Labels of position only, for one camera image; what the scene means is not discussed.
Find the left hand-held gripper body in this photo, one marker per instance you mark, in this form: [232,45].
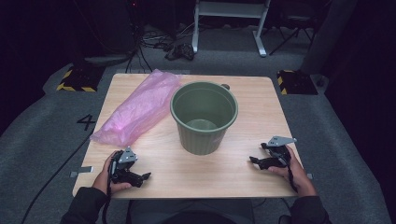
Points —
[126,157]

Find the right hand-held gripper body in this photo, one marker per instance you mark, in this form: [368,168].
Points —
[281,152]

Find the pink plastic trash bag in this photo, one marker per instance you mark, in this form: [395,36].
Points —
[137,109]

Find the green plastic trash bin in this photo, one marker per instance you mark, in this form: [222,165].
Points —
[202,137]

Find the person's right hand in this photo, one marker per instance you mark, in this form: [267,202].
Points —
[300,179]

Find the person's left hand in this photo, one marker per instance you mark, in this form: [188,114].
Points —
[104,182]

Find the person's lap dark clothing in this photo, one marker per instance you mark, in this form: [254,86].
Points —
[190,213]

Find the black yellow striped floor block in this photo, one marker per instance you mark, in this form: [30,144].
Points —
[295,82]
[79,79]

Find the grey round stand base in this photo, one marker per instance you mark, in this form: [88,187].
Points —
[107,59]

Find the black tangled gear pile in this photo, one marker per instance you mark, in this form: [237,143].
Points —
[180,51]

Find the black folding stand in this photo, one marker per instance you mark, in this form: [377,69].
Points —
[292,28]

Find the grey curtain column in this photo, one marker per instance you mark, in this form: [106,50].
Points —
[330,34]

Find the white metal desk stand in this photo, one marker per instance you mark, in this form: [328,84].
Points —
[229,9]

